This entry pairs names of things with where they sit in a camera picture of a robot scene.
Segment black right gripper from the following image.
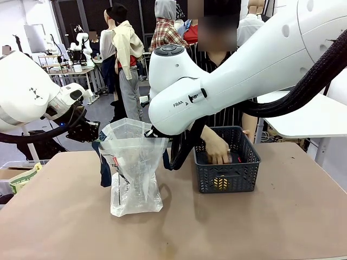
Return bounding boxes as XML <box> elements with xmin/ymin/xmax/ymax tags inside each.
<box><xmin>145</xmin><ymin>127</ymin><xmax>172</xmax><ymax>142</ymax></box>

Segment wooden background desk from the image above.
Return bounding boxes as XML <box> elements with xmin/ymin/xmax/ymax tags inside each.
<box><xmin>37</xmin><ymin>54</ymin><xmax>99</xmax><ymax>104</ymax></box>

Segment grey board on stand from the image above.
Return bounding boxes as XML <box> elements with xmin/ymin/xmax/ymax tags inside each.
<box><xmin>23</xmin><ymin>24</ymin><xmax>47</xmax><ymax>54</ymax></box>

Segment green print paper bag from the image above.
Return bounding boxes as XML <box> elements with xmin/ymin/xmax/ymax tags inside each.
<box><xmin>9</xmin><ymin>162</ymin><xmax>43</xmax><ymax>194</ymax></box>

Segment black right arm cable sleeve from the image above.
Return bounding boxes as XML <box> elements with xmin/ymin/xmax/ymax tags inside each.
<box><xmin>162</xmin><ymin>35</ymin><xmax>347</xmax><ymax>171</ymax></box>

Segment person's right forearm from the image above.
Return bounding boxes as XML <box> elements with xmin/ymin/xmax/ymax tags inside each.
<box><xmin>200</xmin><ymin>125</ymin><xmax>221</xmax><ymax>145</ymax></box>

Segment person in striped shirt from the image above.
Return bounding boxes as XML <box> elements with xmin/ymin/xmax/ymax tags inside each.
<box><xmin>187</xmin><ymin>0</ymin><xmax>258</xmax><ymax>128</ymax></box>

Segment white stand pole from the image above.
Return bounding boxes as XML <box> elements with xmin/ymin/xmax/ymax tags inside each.
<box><xmin>21</xmin><ymin>126</ymin><xmax>41</xmax><ymax>164</ymax></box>

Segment mannequin beige jacket black hat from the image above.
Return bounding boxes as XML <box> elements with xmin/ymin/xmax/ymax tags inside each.
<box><xmin>104</xmin><ymin>2</ymin><xmax>146</xmax><ymax>123</ymax></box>

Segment white plastic shopping bag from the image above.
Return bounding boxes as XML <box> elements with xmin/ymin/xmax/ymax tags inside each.
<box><xmin>91</xmin><ymin>118</ymin><xmax>174</xmax><ymax>217</ymax></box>

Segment black backpack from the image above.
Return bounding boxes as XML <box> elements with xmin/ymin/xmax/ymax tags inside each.
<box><xmin>16</xmin><ymin>129</ymin><xmax>68</xmax><ymax>161</ymax></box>

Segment yellow packaged item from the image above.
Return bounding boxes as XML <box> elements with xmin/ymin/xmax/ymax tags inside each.
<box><xmin>213</xmin><ymin>177</ymin><xmax>231</xmax><ymax>190</ymax></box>

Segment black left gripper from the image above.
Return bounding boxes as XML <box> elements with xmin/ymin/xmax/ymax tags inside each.
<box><xmin>66</xmin><ymin>120</ymin><xmax>101</xmax><ymax>144</ymax></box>

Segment mannequin white shirt navy trousers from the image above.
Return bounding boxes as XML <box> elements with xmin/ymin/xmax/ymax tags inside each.
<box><xmin>99</xmin><ymin>10</ymin><xmax>118</xmax><ymax>95</ymax></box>

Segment mannequin white collared shirt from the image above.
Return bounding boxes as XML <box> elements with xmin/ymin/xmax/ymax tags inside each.
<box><xmin>237</xmin><ymin>0</ymin><xmax>266</xmax><ymax>40</ymax></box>

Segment standing person dark top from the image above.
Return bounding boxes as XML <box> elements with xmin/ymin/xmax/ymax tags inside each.
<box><xmin>88</xmin><ymin>30</ymin><xmax>101</xmax><ymax>59</ymax></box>

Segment brown cardboard box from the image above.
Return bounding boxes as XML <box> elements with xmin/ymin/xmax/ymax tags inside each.
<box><xmin>0</xmin><ymin>167</ymin><xmax>28</xmax><ymax>181</ymax></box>

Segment mannequin plaid shirt green trousers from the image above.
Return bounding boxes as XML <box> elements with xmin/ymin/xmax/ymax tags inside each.
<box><xmin>149</xmin><ymin>0</ymin><xmax>190</xmax><ymax>53</ymax></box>

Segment dark grey plastic basket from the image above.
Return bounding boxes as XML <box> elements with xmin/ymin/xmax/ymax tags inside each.
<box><xmin>193</xmin><ymin>126</ymin><xmax>262</xmax><ymax>194</ymax></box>

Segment person's left forearm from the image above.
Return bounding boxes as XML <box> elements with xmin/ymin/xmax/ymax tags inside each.
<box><xmin>241</xmin><ymin>112</ymin><xmax>258</xmax><ymax>143</ymax></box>

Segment person's right hand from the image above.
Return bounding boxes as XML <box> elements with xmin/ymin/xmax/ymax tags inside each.
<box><xmin>204</xmin><ymin>136</ymin><xmax>232</xmax><ymax>165</ymax></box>

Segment white side table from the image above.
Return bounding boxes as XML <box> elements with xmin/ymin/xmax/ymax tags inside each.
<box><xmin>254</xmin><ymin>90</ymin><xmax>347</xmax><ymax>169</ymax></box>

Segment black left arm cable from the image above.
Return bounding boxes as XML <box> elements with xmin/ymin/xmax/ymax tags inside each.
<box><xmin>0</xmin><ymin>104</ymin><xmax>88</xmax><ymax>144</ymax></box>

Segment person in red shirt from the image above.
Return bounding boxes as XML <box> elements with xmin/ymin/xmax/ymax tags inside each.
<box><xmin>183</xmin><ymin>0</ymin><xmax>201</xmax><ymax>46</ymax></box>

